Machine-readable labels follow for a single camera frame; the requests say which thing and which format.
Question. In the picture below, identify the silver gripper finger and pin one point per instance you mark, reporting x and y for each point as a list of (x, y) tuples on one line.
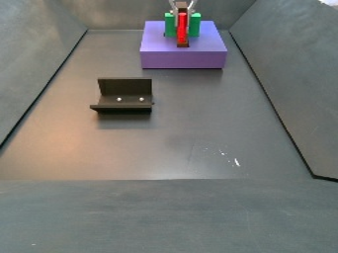
[(173, 8), (190, 7)]

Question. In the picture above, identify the red peg object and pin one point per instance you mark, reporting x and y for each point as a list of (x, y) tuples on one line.
[(182, 31)]

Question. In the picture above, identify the purple board base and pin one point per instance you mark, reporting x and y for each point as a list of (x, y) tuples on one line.
[(206, 52)]

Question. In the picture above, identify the brown tall block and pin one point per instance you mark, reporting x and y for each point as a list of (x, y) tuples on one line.
[(182, 8)]

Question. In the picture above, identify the green right block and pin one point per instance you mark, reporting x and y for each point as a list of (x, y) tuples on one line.
[(194, 24)]

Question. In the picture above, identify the green block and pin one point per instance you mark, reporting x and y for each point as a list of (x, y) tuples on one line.
[(170, 25), (194, 24)]

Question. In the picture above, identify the green left block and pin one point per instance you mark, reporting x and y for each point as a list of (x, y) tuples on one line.
[(170, 25)]

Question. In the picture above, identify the black angled holder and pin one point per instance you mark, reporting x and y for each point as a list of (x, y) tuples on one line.
[(124, 95)]

